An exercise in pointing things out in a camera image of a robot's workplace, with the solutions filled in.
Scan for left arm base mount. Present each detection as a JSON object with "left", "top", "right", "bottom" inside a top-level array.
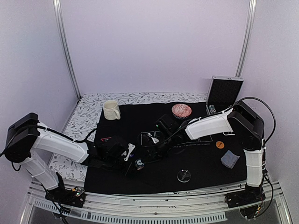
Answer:
[{"left": 45, "top": 173, "right": 86, "bottom": 208}]

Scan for black round dealer button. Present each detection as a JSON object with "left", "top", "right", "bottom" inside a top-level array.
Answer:
[{"left": 177, "top": 169, "right": 191, "bottom": 183}]

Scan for floral white tablecloth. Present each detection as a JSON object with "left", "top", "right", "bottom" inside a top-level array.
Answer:
[{"left": 49, "top": 92, "right": 207, "bottom": 182}]

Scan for triangular all in token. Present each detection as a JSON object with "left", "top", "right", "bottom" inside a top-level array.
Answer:
[{"left": 100, "top": 137, "right": 111, "bottom": 142}]

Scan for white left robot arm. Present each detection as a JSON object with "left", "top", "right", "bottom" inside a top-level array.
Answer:
[{"left": 1, "top": 113, "right": 135, "bottom": 203}]

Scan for white ribbed ceramic mug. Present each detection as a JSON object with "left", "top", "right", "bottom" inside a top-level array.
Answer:
[{"left": 103, "top": 100, "right": 121, "bottom": 120}]

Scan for aluminium poker chip case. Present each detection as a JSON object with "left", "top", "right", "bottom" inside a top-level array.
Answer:
[{"left": 206, "top": 76, "right": 244, "bottom": 115}]

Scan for aluminium frame post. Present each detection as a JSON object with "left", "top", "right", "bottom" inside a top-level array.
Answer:
[
  {"left": 235, "top": 0, "right": 257, "bottom": 78},
  {"left": 53, "top": 0, "right": 82, "bottom": 100}
]

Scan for right aluminium frame post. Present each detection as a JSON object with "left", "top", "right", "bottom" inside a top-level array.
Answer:
[{"left": 235, "top": 0, "right": 257, "bottom": 78}]

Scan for black poker mat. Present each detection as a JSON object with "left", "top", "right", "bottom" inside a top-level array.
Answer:
[{"left": 85, "top": 103, "right": 247, "bottom": 195}]

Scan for aluminium front rail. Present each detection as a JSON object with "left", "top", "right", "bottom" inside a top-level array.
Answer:
[{"left": 20, "top": 181, "right": 298, "bottom": 224}]

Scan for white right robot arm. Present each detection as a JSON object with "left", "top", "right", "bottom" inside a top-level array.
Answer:
[{"left": 141, "top": 98, "right": 269, "bottom": 203}]

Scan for poker chips in case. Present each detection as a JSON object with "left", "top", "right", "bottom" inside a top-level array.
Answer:
[{"left": 208, "top": 105, "right": 217, "bottom": 114}]

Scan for left aluminium frame post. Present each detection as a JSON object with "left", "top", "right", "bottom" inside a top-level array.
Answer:
[{"left": 53, "top": 0, "right": 82, "bottom": 100}]

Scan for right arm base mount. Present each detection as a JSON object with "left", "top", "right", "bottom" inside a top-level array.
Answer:
[{"left": 224, "top": 184, "right": 266, "bottom": 219}]

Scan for orange big blind button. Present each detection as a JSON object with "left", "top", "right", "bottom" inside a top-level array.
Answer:
[{"left": 215, "top": 141, "right": 225, "bottom": 149}]

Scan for stack of poker chips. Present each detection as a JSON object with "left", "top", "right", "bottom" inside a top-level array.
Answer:
[{"left": 135, "top": 159, "right": 145, "bottom": 170}]

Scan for red patterned bowl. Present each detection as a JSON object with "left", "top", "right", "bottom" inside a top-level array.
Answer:
[{"left": 171, "top": 103, "right": 192, "bottom": 120}]

